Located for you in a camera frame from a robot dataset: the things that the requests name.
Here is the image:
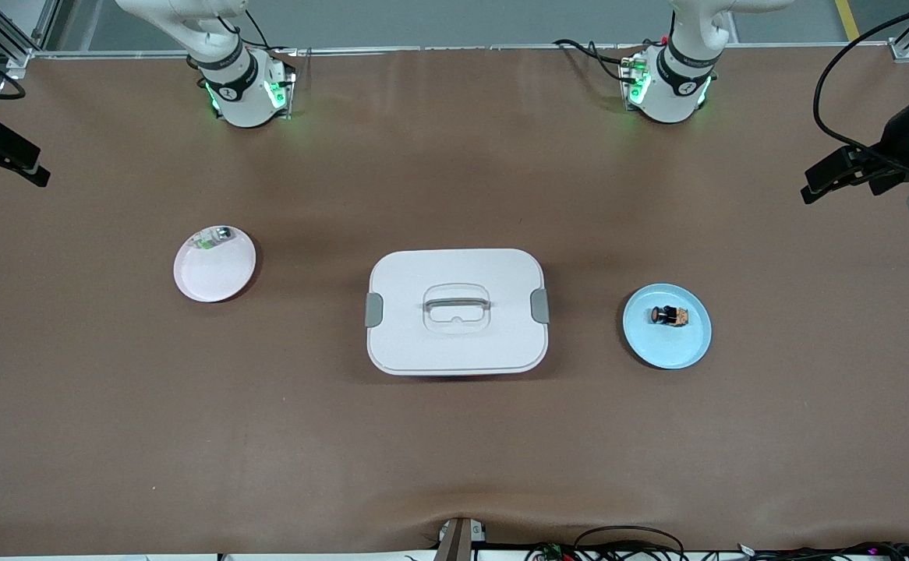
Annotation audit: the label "white lidded box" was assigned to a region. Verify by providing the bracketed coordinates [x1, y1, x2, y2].
[365, 249, 550, 377]

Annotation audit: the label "pink round plate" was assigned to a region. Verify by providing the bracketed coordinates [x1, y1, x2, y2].
[173, 225, 257, 303]

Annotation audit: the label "light blue round plate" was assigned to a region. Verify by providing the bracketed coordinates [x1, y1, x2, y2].
[622, 283, 713, 370]

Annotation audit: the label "brown table cover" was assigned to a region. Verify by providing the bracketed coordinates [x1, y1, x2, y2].
[0, 43, 909, 556]

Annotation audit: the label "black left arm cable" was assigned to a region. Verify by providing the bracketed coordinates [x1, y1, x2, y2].
[812, 0, 909, 161]

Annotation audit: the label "black right base cable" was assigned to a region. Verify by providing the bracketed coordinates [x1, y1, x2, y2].
[240, 6, 299, 59]

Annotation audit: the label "black left base cables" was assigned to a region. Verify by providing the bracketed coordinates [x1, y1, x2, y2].
[554, 37, 644, 83]

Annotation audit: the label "black cable bundle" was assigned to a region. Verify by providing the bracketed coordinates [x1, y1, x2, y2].
[525, 525, 689, 561]
[735, 541, 909, 561]

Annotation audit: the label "silver table edge rail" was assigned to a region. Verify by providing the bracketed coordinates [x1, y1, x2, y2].
[34, 43, 892, 60]

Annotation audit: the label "metal table edge bracket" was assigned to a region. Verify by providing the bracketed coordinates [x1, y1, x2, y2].
[437, 517, 488, 561]

